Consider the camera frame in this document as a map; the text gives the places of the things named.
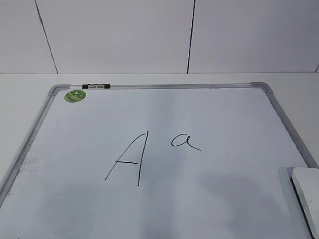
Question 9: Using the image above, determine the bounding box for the white eraser with black felt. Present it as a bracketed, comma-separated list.
[291, 167, 319, 239]

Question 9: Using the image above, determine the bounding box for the white board with grey frame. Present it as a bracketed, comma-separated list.
[0, 83, 318, 239]

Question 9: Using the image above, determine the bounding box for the black and grey frame clip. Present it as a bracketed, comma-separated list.
[82, 84, 111, 89]

